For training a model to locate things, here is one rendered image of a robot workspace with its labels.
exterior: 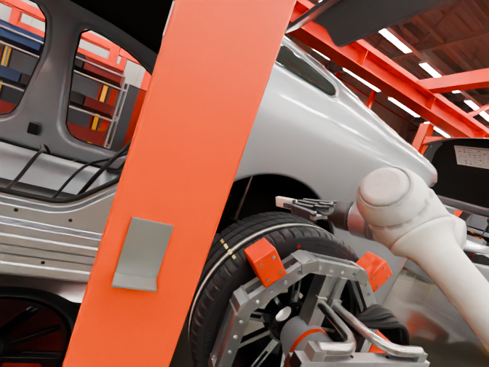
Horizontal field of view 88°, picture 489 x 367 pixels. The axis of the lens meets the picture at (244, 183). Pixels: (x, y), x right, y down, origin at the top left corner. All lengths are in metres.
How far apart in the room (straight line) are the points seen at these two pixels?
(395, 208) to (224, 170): 0.26
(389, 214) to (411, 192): 0.04
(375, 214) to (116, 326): 0.43
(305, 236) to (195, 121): 0.55
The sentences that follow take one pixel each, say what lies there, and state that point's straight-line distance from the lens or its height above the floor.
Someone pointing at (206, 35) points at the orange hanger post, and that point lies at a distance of 0.41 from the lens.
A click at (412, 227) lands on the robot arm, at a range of 0.45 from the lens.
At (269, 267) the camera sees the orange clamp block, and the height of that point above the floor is 1.08.
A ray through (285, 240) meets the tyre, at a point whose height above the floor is 1.13.
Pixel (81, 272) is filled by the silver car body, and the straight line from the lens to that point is 1.05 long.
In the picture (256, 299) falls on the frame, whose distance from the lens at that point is 0.73.
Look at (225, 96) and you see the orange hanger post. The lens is 0.40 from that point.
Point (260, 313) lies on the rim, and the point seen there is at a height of 0.87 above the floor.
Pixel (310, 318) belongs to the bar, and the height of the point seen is 0.94.
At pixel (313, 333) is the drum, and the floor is 0.91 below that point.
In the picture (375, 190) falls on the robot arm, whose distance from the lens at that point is 0.43.
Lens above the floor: 1.31
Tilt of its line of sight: 5 degrees down
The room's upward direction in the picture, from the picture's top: 19 degrees clockwise
